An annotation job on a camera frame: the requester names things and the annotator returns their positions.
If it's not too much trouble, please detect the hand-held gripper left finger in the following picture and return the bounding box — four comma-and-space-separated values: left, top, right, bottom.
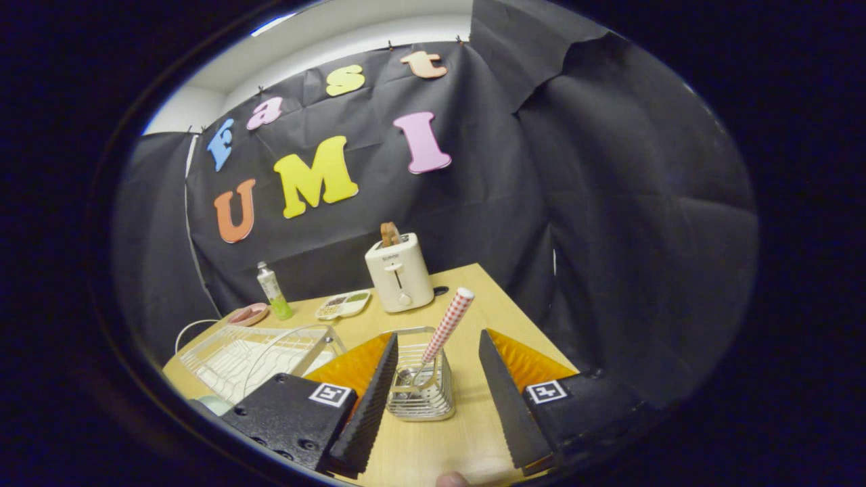
222, 331, 400, 480

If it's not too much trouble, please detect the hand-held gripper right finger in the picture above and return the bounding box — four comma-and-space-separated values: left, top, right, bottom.
478, 329, 650, 474

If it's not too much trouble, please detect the metal wire basket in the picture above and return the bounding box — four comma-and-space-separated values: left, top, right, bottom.
386, 327, 456, 422

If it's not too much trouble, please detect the spoon with checkered handle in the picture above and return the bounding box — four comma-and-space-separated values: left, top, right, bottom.
396, 287, 476, 400

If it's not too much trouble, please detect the white wire dish rack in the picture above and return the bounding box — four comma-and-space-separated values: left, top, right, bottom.
177, 323, 346, 405

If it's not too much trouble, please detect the pink plate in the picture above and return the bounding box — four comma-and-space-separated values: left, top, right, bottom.
227, 303, 270, 327

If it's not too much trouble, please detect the white divided tray with beans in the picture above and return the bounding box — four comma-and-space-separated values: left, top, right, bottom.
315, 289, 372, 321

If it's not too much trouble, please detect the white toaster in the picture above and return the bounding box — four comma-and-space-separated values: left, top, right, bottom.
365, 233, 435, 314

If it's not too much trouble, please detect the white drip tray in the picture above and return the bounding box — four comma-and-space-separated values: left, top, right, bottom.
203, 345, 336, 400

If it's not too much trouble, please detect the green drink bottle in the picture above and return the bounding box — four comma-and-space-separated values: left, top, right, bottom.
256, 262, 294, 321

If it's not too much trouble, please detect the black backdrop cloth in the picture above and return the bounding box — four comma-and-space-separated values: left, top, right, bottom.
112, 0, 758, 420

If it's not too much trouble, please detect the ceiling light panel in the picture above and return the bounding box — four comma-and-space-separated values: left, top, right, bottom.
249, 10, 300, 38

